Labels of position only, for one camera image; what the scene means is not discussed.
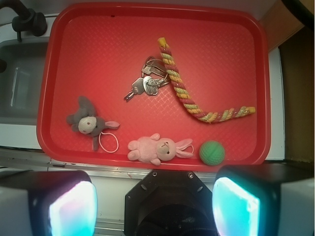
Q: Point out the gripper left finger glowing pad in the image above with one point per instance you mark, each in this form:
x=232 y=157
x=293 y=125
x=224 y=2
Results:
x=57 y=203

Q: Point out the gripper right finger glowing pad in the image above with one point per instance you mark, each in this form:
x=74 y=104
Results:
x=264 y=200

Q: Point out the green rubber ball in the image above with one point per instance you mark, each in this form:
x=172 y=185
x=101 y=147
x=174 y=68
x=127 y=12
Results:
x=212 y=153

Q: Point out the grey plush bunny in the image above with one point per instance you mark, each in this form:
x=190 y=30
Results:
x=86 y=121

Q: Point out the pink plush bunny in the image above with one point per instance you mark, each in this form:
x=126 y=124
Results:
x=155 y=149

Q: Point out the grey sink basin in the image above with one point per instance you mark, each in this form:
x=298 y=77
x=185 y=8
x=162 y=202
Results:
x=20 y=83

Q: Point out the red plastic tray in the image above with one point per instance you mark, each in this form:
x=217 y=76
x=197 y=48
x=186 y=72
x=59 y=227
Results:
x=97 y=50

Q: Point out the silver key bunch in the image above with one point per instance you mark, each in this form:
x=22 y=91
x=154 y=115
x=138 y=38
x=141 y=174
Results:
x=153 y=77

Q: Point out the black faucet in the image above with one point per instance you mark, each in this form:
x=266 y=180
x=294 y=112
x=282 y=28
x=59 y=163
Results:
x=26 y=20

